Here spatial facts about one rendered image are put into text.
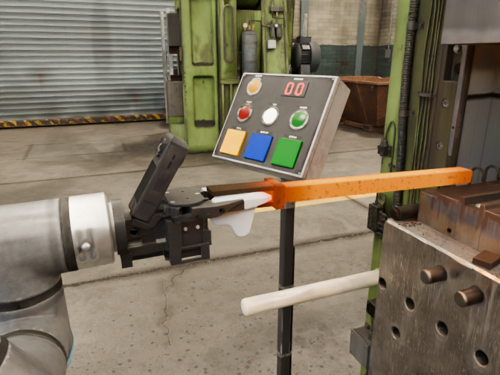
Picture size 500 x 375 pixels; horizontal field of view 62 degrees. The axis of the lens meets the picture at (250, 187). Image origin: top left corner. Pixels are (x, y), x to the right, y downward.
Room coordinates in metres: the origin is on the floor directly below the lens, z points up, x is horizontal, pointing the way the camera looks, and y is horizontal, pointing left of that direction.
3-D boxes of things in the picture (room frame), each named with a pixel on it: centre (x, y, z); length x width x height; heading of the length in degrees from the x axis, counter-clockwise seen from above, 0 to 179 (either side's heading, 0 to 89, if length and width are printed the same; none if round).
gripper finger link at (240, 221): (0.52, 0.01, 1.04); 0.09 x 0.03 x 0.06; 108
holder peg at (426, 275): (0.67, -0.33, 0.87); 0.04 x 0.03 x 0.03; 111
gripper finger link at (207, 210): (0.50, 0.05, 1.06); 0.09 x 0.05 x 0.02; 108
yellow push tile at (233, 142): (1.20, 0.05, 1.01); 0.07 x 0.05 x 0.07; 46
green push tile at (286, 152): (1.06, -0.10, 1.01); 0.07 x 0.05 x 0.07; 46
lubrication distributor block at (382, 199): (1.12, -0.37, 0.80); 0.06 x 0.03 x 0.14; 21
